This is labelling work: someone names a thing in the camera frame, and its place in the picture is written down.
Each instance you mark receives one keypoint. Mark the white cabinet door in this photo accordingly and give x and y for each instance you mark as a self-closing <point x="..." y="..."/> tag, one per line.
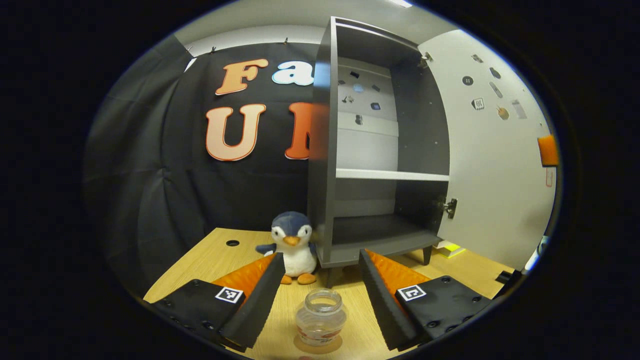
<point x="500" y="200"/>

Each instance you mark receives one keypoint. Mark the grey cabinet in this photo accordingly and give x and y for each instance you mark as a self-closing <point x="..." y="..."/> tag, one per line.
<point x="320" y="175"/>

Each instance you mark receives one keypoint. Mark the penguin plush toy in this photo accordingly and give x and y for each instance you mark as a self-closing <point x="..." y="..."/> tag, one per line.
<point x="297" y="255"/>

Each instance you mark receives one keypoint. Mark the round brown coaster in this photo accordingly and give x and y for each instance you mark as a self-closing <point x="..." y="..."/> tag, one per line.
<point x="320" y="349"/>

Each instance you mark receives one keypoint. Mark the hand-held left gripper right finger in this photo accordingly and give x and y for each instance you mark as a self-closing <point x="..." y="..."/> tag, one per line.
<point x="380" y="305"/>

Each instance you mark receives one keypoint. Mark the black table grommet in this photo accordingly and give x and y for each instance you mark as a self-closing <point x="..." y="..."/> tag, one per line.
<point x="232" y="243"/>

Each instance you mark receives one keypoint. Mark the clear bottle with red label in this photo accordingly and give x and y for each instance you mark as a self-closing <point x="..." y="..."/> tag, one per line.
<point x="320" y="320"/>

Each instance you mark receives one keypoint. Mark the black backdrop cloth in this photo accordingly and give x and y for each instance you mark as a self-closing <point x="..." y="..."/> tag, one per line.
<point x="150" y="200"/>

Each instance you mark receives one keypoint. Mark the metal cabinet hinge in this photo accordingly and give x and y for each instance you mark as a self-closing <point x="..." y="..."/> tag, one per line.
<point x="425" y="60"/>
<point x="449" y="207"/>

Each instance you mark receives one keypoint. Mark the yellow book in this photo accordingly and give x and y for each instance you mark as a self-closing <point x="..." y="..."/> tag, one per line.
<point x="450" y="248"/>

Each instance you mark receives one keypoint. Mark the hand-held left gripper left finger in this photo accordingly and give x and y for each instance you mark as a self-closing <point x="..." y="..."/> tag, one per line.
<point x="260" y="305"/>

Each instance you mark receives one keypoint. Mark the wide ceiling light panel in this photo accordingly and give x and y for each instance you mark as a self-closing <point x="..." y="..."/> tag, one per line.
<point x="401" y="3"/>

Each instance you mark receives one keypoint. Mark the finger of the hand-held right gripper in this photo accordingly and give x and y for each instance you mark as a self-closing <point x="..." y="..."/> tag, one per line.
<point x="548" y="150"/>

